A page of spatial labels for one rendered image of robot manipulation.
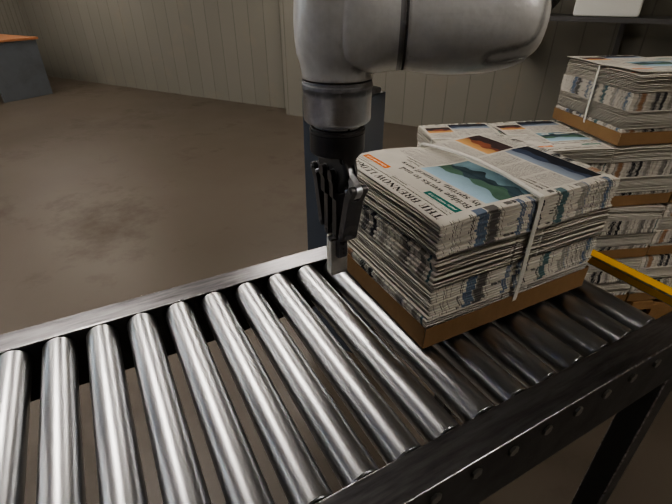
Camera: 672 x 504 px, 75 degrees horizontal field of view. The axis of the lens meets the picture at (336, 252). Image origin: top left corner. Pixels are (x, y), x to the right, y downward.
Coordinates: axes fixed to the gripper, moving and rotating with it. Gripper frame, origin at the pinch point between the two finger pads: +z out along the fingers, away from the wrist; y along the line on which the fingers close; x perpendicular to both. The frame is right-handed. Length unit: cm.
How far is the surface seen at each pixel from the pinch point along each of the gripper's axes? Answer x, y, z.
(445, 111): -291, 298, 74
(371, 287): -8.1, 1.8, 10.7
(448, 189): -16.1, -5.8, -9.7
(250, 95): -154, 509, 83
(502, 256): -21.5, -13.8, -0.4
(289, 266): 0.6, 19.3, 13.4
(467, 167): -25.9, 0.5, -9.4
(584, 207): -38.3, -14.3, -5.1
